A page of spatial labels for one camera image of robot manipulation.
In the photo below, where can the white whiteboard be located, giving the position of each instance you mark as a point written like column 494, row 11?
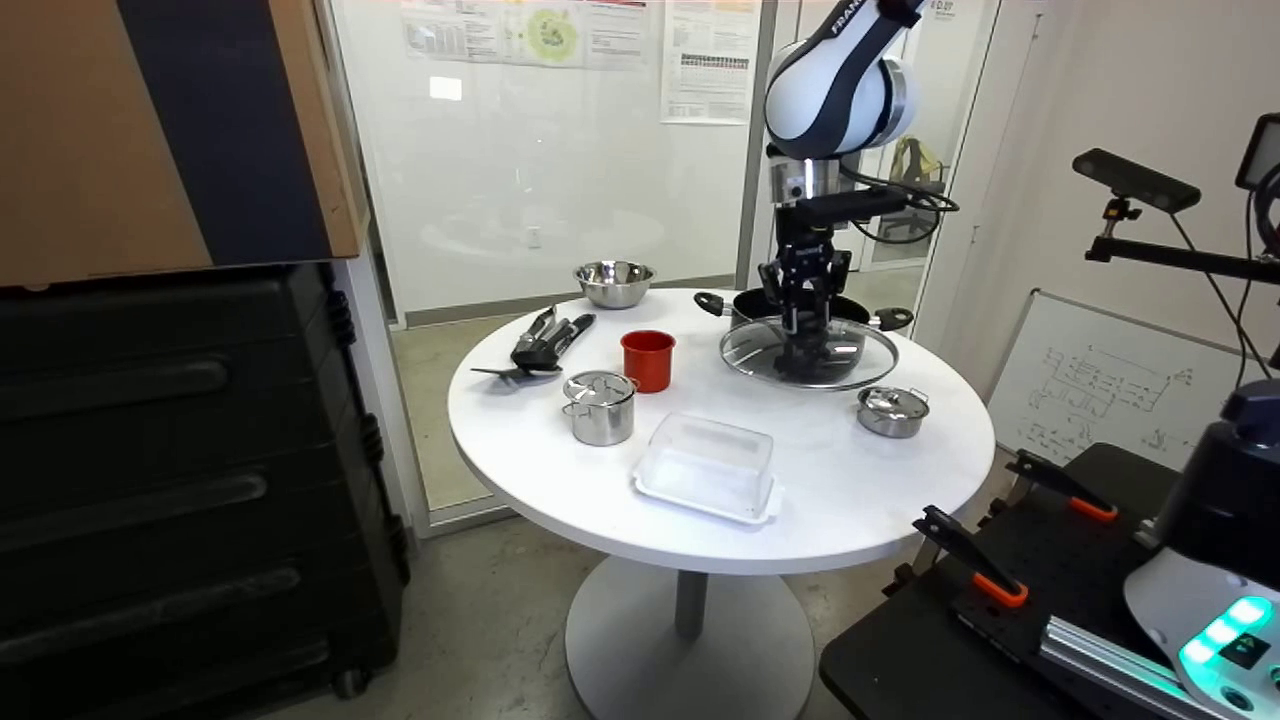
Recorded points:
column 1093, row 383

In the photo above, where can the red plastic cup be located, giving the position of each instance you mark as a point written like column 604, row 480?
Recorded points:
column 648, row 360

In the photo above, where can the white table pedestal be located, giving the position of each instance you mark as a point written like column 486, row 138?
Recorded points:
column 684, row 653

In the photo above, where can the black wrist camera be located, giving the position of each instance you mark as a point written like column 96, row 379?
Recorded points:
column 853, row 207

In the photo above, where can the small steel pot with lid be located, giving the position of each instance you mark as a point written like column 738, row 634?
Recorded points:
column 890, row 413

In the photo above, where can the black cooking pot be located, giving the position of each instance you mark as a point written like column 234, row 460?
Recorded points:
column 748, row 307

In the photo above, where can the aluminium rail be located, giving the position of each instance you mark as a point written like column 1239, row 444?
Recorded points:
column 1106, row 660

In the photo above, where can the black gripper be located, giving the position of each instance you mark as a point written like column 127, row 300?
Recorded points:
column 812, row 251

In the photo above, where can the brown cardboard box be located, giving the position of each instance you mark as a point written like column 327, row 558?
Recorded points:
column 80, row 144

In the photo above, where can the poster with green circle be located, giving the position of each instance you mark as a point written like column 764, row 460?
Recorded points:
column 552, row 32

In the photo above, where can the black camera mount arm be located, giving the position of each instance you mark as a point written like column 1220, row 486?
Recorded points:
column 1175, row 255

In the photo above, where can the steel mug with lid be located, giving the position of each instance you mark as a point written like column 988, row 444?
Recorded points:
column 600, row 418

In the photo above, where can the black kitchen utensil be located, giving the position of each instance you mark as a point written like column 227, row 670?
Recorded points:
column 570, row 331
column 535, row 349

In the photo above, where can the black stereo camera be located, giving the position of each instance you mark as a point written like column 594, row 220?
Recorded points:
column 1135, row 182

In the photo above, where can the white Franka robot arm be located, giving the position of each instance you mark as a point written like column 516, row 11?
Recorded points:
column 833, row 85

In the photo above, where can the black breadboard robot table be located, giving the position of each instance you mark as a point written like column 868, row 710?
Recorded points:
column 921, row 665

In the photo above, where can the white text poster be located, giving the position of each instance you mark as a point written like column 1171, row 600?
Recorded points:
column 706, row 60

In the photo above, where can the steel mixing bowl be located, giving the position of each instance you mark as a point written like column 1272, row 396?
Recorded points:
column 613, row 286

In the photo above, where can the clear plastic food container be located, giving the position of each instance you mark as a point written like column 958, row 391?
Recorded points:
column 706, row 469

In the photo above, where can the large black equipment case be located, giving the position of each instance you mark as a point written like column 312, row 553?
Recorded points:
column 187, row 467

